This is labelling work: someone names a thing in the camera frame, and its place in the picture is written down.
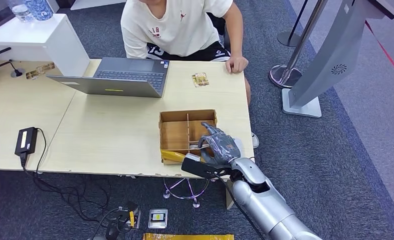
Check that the person's left hand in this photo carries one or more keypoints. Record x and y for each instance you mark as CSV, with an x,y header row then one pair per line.
x,y
237,64

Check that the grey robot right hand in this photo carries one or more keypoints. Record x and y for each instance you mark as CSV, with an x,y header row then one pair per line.
x,y
223,147

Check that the white room key card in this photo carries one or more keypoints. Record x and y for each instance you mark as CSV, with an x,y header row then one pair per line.
x,y
192,157

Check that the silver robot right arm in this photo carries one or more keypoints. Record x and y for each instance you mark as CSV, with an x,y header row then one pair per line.
x,y
266,205

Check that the grey white card reader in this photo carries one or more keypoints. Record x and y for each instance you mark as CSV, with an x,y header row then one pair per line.
x,y
238,144

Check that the white room key stack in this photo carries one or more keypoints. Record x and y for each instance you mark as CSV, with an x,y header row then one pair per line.
x,y
194,144

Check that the person's white shoe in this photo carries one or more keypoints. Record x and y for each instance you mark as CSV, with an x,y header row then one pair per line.
x,y
255,139

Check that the person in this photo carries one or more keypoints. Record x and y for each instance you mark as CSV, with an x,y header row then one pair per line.
x,y
177,30

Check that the wooden divider box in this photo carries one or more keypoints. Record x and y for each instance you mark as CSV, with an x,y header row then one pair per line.
x,y
175,132

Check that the chrome stool base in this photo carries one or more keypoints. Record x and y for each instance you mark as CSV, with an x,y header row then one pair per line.
x,y
186,197

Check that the grey kiosk stand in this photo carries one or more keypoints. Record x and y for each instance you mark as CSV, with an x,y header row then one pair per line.
x,y
332,49

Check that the yellow wrapped package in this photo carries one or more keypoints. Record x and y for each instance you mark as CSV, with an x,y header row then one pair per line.
x,y
188,237

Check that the silver floor socket box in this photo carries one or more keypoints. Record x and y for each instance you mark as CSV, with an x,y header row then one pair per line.
x,y
157,218

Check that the grey laptop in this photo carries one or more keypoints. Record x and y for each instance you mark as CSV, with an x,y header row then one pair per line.
x,y
129,74

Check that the yellow plug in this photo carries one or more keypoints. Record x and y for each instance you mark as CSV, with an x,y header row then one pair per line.
x,y
132,218

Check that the red barrier belt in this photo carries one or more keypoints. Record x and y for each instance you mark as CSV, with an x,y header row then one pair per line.
x,y
387,58

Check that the grey round floor device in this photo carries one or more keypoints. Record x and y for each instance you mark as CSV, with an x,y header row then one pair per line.
x,y
98,238

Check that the black power adapter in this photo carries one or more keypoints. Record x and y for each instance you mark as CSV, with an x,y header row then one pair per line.
x,y
26,141

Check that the white cabinet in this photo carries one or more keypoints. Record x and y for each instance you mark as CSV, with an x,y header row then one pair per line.
x,y
34,36

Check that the small black round-base stand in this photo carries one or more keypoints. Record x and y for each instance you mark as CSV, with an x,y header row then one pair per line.
x,y
16,72

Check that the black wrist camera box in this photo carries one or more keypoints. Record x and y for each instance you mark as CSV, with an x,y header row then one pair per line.
x,y
200,169

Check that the black stanchion post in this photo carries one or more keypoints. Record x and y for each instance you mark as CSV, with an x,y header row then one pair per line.
x,y
288,39

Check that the chrome stanchion post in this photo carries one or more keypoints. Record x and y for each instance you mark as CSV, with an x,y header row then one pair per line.
x,y
303,39

